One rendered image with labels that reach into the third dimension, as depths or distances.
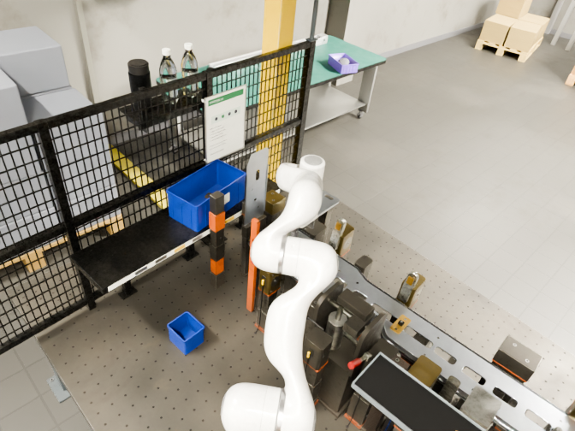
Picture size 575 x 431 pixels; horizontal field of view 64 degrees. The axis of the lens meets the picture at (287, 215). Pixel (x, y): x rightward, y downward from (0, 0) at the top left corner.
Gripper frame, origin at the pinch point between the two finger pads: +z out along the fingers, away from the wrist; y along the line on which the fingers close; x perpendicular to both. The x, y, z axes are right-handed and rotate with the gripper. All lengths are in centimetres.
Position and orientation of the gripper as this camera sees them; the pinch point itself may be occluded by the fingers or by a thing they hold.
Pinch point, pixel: (302, 230)
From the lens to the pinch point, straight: 173.4
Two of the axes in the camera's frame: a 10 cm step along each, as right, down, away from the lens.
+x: -7.4, -4.8, 4.7
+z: -0.9, 7.6, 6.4
